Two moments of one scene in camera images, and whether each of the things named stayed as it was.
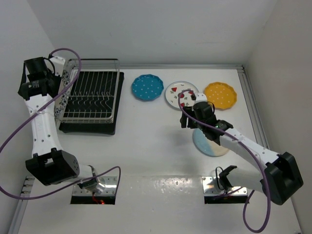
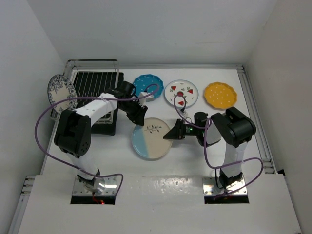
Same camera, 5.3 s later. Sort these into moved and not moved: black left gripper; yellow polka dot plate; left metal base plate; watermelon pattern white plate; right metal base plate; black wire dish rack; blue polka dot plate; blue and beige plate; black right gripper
Moved: black right gripper; blue and beige plate; black left gripper
Not moved: watermelon pattern white plate; left metal base plate; right metal base plate; black wire dish rack; yellow polka dot plate; blue polka dot plate
